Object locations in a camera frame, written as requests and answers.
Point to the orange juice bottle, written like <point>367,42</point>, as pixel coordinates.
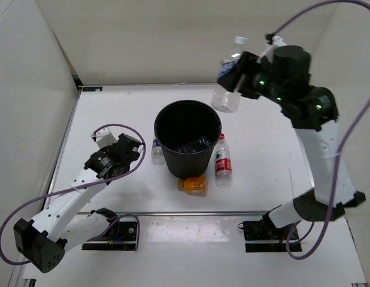
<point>195,186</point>

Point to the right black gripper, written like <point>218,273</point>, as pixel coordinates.
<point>245,65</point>

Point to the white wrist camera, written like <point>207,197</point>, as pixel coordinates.
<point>268,52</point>
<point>103,138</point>

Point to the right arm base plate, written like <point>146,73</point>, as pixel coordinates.
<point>259,239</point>

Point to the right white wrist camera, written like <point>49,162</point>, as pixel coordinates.
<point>268,52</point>

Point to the black plastic waste bin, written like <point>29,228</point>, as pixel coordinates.
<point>181,122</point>

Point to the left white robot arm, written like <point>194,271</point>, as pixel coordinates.
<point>47,236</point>

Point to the clear bottle red label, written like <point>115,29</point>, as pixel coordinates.
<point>223,166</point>

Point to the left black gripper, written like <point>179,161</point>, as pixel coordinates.
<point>136,155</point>

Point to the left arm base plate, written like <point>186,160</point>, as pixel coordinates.
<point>122,236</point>

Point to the clear plastic bottle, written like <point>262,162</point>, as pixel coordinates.
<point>197,145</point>

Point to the clear bottle white label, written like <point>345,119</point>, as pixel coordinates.
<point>223,100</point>

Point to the clear bottle blue label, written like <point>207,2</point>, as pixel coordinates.
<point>157,153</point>

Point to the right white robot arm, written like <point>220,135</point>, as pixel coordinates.
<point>315,119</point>

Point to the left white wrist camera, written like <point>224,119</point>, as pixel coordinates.
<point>103,138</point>

